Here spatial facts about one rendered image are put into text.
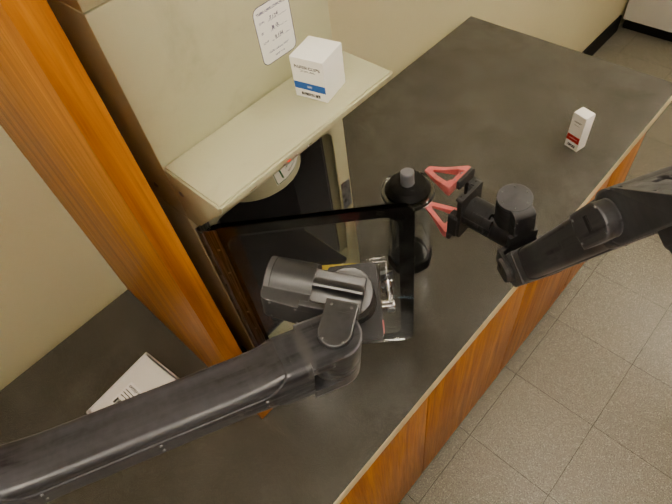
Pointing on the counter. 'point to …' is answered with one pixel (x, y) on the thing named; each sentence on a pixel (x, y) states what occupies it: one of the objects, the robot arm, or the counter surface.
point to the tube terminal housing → (189, 91)
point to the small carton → (318, 68)
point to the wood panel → (99, 176)
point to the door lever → (388, 296)
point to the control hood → (263, 141)
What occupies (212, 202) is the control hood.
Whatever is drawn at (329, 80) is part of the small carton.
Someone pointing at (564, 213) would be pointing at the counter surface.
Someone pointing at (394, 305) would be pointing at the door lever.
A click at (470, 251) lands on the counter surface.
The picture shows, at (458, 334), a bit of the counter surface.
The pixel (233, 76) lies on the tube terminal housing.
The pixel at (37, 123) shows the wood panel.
